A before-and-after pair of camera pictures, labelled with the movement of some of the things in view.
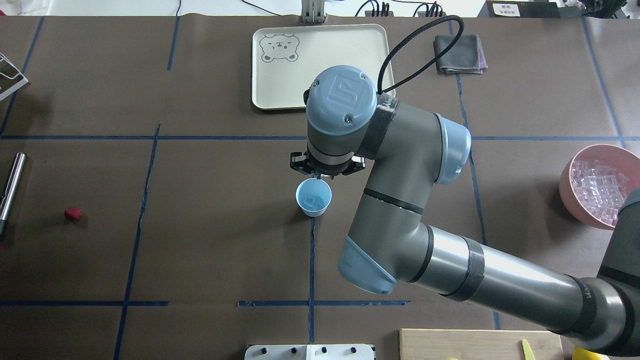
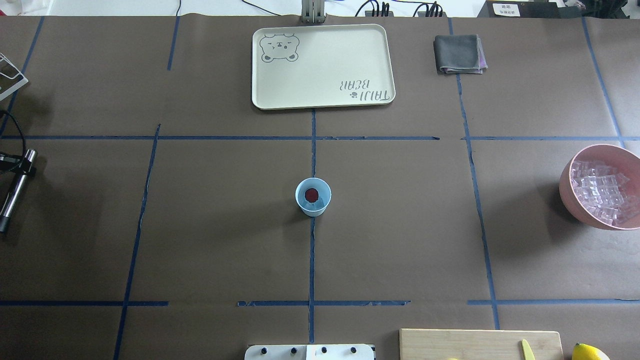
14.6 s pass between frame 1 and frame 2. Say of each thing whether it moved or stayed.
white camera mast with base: stayed
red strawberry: moved
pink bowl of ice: stayed
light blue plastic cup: stayed
